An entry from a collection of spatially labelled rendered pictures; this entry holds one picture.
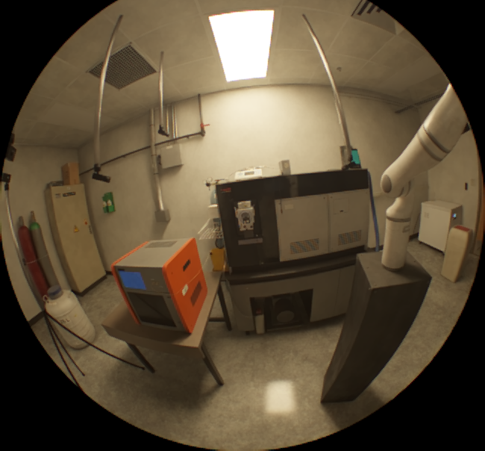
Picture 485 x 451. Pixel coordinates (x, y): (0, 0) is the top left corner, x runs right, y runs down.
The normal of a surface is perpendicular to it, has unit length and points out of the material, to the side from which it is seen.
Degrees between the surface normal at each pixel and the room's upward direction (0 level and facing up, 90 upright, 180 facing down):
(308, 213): 90
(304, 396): 0
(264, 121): 90
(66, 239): 90
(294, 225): 90
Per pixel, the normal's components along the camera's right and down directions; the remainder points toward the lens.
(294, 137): -0.05, 0.16
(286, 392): -0.14, -0.98
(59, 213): 0.99, -0.12
